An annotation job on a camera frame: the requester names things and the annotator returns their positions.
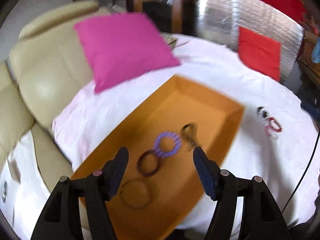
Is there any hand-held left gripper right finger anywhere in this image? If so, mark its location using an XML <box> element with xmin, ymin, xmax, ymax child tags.
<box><xmin>192</xmin><ymin>146</ymin><xmax>293</xmax><ymax>240</ymax></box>

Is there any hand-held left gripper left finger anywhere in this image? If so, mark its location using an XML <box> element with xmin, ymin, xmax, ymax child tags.
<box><xmin>30</xmin><ymin>147</ymin><xmax>129</xmax><ymax>240</ymax></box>

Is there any purple bead bracelet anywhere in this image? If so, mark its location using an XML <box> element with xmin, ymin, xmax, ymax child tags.
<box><xmin>153</xmin><ymin>131</ymin><xmax>182</xmax><ymax>159</ymax></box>

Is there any yellow cardboard box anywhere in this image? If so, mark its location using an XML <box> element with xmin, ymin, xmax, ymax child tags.
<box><xmin>71</xmin><ymin>74</ymin><xmax>245</xmax><ymax>240</ymax></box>

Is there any white bead bracelet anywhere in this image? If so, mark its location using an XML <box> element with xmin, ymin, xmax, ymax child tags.
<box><xmin>257</xmin><ymin>106</ymin><xmax>270</xmax><ymax>120</ymax></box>

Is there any red bead bracelet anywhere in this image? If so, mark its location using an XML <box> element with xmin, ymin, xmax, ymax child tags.
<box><xmin>266</xmin><ymin>117</ymin><xmax>284</xmax><ymax>133</ymax></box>

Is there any white printed cloth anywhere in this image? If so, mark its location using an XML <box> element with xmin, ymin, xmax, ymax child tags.
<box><xmin>0</xmin><ymin>130</ymin><xmax>85</xmax><ymax>240</ymax></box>

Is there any white blanket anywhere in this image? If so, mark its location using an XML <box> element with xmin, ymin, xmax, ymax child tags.
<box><xmin>51</xmin><ymin>32</ymin><xmax>316</xmax><ymax>238</ymax></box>

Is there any beige leather sofa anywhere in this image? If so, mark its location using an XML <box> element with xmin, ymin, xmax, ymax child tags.
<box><xmin>0</xmin><ymin>0</ymin><xmax>110</xmax><ymax>230</ymax></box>

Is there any pink cushion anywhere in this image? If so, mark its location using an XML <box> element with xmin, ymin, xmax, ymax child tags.
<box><xmin>73</xmin><ymin>12</ymin><xmax>181</xmax><ymax>94</ymax></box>

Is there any red cushion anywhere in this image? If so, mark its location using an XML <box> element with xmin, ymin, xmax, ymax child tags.
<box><xmin>237</xmin><ymin>27</ymin><xmax>282</xmax><ymax>80</ymax></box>

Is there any camouflage cloth item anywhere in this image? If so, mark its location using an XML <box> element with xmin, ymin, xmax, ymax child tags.
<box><xmin>162</xmin><ymin>34</ymin><xmax>185</xmax><ymax>50</ymax></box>

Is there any wicker furniture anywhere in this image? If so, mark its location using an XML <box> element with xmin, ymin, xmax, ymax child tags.
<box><xmin>299</xmin><ymin>22</ymin><xmax>320</xmax><ymax>80</ymax></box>

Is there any silver foil panel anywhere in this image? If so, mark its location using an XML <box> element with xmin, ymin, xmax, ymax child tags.
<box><xmin>194</xmin><ymin>0</ymin><xmax>304</xmax><ymax>83</ymax></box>

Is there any wooden cabinet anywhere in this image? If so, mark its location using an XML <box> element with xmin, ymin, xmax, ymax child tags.
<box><xmin>126</xmin><ymin>0</ymin><xmax>195</xmax><ymax>34</ymax></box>

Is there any maroon bracelet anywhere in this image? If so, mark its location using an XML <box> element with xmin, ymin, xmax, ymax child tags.
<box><xmin>137</xmin><ymin>149</ymin><xmax>163</xmax><ymax>177</ymax></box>

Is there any thin brown ring bracelet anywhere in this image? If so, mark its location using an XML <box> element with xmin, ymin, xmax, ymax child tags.
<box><xmin>119</xmin><ymin>179</ymin><xmax>152</xmax><ymax>209</ymax></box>

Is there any thin black cable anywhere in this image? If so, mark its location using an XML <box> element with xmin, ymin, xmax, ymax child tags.
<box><xmin>281</xmin><ymin>127</ymin><xmax>320</xmax><ymax>214</ymax></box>

